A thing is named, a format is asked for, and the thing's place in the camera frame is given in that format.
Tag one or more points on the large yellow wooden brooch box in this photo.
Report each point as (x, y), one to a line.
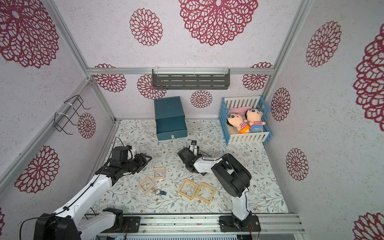
(188, 189)

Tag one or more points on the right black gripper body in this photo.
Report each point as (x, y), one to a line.
(186, 157)

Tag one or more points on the right large yellow brooch box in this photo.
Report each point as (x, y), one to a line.
(205, 193)

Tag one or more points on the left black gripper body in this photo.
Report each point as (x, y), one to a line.
(134, 165)

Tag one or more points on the orange dressed plush doll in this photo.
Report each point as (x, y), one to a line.
(235, 120)

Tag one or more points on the black wire wall rack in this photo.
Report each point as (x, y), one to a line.
(62, 119)

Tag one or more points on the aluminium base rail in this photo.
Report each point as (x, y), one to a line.
(200, 226)

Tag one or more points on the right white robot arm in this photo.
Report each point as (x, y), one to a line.
(235, 180)

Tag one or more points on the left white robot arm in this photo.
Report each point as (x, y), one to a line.
(67, 222)

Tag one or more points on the teal three-drawer cabinet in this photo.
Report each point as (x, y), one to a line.
(170, 119)

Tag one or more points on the blue dressed plush doll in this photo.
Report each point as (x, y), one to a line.
(254, 119)

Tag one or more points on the grey wall shelf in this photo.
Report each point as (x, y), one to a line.
(191, 79)

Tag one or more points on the tilted small wooden brooch box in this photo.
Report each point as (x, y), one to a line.
(146, 185)

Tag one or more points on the blue white toy crib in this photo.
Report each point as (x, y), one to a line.
(240, 105)

